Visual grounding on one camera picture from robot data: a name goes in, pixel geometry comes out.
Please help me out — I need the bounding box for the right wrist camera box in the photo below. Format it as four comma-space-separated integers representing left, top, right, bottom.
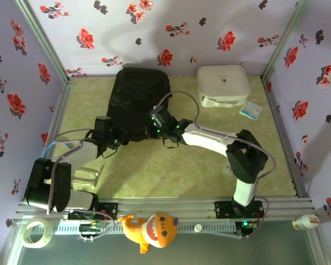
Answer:
150, 106, 167, 120

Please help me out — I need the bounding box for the aluminium corner post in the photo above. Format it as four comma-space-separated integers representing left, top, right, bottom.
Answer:
260, 0, 312, 81
15, 0, 74, 83

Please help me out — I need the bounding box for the clear tape roll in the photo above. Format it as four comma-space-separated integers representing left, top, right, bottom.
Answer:
22, 218, 55, 248

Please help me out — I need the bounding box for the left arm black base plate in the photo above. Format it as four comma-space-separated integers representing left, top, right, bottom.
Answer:
68, 202, 119, 221

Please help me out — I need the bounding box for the white slotted cable duct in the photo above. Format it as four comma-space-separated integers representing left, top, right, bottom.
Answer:
54, 222, 237, 235

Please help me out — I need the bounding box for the clear plastic stand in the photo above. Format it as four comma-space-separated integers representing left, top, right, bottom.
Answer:
71, 164, 105, 191

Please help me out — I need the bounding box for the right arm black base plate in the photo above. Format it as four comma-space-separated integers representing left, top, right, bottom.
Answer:
214, 200, 265, 219

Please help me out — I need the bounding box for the long aluminium base rail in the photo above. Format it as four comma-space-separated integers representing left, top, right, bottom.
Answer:
13, 196, 317, 224

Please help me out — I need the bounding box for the white and blue packet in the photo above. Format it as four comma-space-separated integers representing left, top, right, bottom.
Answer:
239, 99, 264, 120

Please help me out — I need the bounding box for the white bottle orange label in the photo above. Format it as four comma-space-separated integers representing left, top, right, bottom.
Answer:
291, 214, 320, 230

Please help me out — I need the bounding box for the small controller board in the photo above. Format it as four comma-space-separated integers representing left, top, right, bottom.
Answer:
79, 220, 107, 234
236, 220, 259, 239

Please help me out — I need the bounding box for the black backpack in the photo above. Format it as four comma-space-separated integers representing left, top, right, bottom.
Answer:
106, 67, 172, 143

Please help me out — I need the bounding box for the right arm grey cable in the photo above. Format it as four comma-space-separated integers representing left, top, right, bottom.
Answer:
153, 91, 276, 240

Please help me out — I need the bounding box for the aluminium side rail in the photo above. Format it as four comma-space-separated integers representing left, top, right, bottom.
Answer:
33, 78, 75, 201
260, 77, 312, 198

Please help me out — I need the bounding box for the orange shark plush toy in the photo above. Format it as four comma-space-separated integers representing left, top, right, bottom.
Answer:
118, 211, 179, 254

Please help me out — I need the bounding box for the white zip case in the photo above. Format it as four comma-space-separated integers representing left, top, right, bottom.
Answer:
196, 65, 251, 108

